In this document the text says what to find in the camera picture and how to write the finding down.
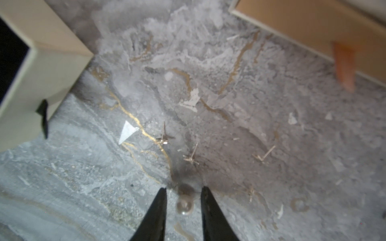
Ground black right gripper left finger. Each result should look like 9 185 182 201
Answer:
130 188 167 241

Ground cream drawer jewelry box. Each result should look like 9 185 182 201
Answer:
1 1 93 151

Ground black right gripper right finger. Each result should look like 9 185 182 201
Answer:
201 186 239 241

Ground pearl earring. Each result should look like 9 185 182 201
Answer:
176 194 194 216

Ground gold stud earring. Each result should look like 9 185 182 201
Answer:
156 122 174 145
183 142 199 165
252 145 276 164

